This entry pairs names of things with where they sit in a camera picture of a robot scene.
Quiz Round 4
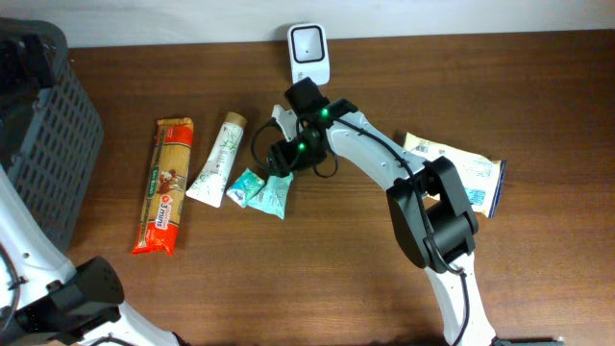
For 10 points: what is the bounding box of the teal green snack pouch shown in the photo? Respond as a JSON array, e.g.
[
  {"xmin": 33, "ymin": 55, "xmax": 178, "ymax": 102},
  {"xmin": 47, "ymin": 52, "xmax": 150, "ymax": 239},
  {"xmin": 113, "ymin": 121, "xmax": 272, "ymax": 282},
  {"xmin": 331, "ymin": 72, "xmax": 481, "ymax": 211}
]
[{"xmin": 248, "ymin": 173, "xmax": 294, "ymax": 220}]

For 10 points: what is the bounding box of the small teal tissue packet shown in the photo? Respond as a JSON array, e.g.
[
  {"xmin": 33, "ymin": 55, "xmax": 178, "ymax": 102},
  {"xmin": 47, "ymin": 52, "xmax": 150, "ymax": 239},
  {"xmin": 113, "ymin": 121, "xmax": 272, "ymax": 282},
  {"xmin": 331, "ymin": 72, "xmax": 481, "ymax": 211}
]
[{"xmin": 226, "ymin": 168, "xmax": 265, "ymax": 208}]

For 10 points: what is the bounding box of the white tube with gold cap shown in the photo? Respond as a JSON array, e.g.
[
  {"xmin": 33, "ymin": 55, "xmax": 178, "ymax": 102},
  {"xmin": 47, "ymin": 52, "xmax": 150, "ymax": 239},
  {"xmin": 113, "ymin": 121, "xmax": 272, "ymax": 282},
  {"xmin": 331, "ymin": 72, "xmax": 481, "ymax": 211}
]
[{"xmin": 186, "ymin": 111, "xmax": 247, "ymax": 208}]

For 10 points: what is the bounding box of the orange red spaghetti packet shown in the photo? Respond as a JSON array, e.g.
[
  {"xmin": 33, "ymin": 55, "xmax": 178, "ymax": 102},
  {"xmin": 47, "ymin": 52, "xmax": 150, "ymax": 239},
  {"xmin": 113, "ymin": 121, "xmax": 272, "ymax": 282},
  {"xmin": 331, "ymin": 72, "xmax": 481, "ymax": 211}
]
[{"xmin": 132, "ymin": 117, "xmax": 194, "ymax": 255}]

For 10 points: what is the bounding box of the yellow wet wipes pack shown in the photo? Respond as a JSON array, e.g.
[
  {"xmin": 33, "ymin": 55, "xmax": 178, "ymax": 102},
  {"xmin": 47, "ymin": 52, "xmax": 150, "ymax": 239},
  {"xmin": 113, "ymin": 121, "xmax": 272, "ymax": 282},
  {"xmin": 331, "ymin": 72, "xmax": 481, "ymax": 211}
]
[{"xmin": 404, "ymin": 133, "xmax": 506, "ymax": 218}]

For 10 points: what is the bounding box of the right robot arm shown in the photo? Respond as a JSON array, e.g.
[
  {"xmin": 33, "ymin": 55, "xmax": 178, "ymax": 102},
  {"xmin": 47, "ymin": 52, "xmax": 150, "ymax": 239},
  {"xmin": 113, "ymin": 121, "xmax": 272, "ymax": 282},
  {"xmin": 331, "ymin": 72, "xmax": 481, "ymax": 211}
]
[{"xmin": 262, "ymin": 78, "xmax": 505, "ymax": 346}]

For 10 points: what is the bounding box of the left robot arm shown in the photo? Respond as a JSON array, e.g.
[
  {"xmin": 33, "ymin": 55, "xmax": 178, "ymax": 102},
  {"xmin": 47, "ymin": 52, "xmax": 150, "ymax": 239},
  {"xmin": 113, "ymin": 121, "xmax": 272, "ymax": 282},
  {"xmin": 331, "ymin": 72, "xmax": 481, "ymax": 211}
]
[{"xmin": 1, "ymin": 174, "xmax": 184, "ymax": 346}]

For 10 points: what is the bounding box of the white barcode scanner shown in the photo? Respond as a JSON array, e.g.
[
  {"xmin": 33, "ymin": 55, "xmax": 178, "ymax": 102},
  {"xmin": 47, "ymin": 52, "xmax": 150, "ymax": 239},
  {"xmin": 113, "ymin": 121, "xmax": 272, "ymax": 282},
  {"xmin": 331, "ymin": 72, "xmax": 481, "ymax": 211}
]
[{"xmin": 286, "ymin": 23, "xmax": 331, "ymax": 86}]

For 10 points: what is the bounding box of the grey plastic mesh basket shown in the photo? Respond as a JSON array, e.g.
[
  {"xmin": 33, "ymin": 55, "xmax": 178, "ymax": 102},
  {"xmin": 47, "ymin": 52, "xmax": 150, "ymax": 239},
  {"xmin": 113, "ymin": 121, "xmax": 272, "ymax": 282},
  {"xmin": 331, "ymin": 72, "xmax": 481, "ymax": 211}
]
[{"xmin": 0, "ymin": 16, "xmax": 106, "ymax": 254}]

